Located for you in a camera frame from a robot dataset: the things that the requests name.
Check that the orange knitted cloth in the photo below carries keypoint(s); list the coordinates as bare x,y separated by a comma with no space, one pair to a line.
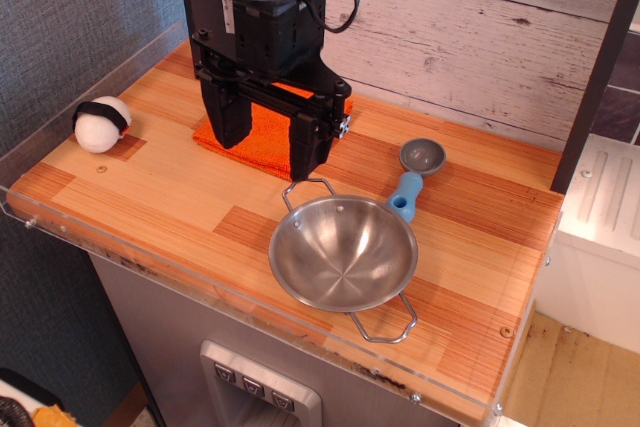
266,147

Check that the white toy sink unit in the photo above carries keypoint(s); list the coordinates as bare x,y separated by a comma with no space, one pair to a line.
590,278

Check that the clear acrylic table guard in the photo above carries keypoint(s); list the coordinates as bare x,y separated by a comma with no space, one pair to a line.
165,207

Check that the grey cabinet button panel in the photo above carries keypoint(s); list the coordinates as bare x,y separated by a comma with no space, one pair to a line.
247,393

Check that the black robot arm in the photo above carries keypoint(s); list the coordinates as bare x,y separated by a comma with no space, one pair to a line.
270,55

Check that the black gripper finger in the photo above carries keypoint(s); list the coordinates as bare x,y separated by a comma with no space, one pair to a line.
309,145
229,113

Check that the white plush sushi toy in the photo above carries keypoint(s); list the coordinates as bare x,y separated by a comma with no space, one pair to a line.
98,125

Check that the grey blue ice cream scoop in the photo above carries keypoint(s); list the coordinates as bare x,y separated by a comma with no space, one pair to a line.
420,158

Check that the dark vertical frame post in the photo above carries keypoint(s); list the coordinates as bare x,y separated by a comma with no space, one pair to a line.
611,46

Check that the stainless steel pot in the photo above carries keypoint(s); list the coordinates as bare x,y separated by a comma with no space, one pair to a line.
347,253

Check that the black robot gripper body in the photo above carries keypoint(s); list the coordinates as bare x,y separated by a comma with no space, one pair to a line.
274,55

